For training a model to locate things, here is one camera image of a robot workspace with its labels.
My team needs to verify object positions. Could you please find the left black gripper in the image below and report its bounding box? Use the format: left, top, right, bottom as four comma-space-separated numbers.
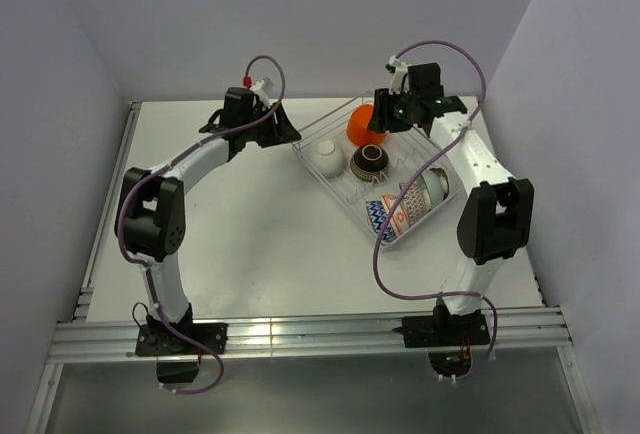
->
242, 102, 301, 149

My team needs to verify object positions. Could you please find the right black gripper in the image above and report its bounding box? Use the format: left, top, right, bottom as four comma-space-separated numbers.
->
367, 87, 420, 134

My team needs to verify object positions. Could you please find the orange plastic square bowl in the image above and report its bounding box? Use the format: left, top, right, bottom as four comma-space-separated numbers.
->
346, 104, 386, 147

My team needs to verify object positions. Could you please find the brown glazed bowl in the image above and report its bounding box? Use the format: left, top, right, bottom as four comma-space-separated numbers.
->
349, 144, 390, 183

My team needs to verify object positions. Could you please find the plain white bowl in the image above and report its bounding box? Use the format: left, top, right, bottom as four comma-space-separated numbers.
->
311, 140, 345, 178

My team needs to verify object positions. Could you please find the pale green ribbed bowl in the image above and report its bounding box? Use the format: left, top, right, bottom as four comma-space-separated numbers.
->
421, 170, 446, 209

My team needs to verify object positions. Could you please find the brown geometric patterned bowl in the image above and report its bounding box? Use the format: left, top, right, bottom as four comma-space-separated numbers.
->
402, 183, 432, 226

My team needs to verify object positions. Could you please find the red blue patterned bowl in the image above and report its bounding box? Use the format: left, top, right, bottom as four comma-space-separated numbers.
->
365, 200, 397, 243

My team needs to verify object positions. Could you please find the orange floral patterned bowl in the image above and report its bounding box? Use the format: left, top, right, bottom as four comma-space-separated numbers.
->
380, 194, 411, 238

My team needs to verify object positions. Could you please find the flower shaped patterned dish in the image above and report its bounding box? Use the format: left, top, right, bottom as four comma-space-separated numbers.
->
430, 167, 450, 199

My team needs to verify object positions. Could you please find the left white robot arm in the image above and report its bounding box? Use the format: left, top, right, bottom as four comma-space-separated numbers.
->
114, 79, 301, 353

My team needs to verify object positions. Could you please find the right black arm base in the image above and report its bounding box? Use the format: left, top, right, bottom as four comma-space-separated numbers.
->
393, 309, 497, 381

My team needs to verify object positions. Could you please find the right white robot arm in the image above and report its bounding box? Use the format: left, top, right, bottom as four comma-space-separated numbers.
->
369, 57, 534, 348

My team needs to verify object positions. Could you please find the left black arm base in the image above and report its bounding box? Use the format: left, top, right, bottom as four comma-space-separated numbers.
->
134, 323, 228, 388

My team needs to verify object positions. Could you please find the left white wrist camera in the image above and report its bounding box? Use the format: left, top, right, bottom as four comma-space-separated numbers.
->
243, 75, 273, 109

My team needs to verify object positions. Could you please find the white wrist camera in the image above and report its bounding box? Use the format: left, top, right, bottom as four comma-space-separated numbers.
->
385, 55, 410, 94
243, 75, 273, 109

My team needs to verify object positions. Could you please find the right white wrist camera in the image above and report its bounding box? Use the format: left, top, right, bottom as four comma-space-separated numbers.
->
385, 55, 410, 94

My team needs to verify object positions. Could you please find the white wire dish rack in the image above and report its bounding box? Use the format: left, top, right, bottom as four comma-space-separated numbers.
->
293, 91, 462, 248

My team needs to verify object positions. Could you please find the aluminium frame rail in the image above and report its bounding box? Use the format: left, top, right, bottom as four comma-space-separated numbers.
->
46, 307, 572, 364

